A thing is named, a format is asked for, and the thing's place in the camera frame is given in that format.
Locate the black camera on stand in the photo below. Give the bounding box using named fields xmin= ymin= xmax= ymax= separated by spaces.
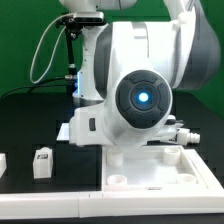
xmin=55 ymin=12 xmax=106 ymax=93

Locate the grey camera cable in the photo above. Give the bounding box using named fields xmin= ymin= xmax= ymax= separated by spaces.
xmin=29 ymin=13 xmax=75 ymax=86

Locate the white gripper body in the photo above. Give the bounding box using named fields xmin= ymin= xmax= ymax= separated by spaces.
xmin=69 ymin=105 xmax=111 ymax=146

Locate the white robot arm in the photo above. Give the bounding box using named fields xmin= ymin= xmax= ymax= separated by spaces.
xmin=59 ymin=0 xmax=221 ymax=148

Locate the white L-shaped fence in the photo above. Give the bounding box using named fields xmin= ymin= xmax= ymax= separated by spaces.
xmin=0 ymin=149 xmax=224 ymax=221

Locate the black cable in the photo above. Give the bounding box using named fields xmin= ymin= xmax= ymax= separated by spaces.
xmin=0 ymin=77 xmax=75 ymax=101

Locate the white block at left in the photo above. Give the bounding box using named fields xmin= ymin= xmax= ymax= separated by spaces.
xmin=0 ymin=153 xmax=7 ymax=178

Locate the white tag sheet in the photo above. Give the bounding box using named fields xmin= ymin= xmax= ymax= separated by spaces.
xmin=57 ymin=123 xmax=70 ymax=141

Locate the white square tabletop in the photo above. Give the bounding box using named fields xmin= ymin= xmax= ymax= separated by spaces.
xmin=102 ymin=145 xmax=223 ymax=192

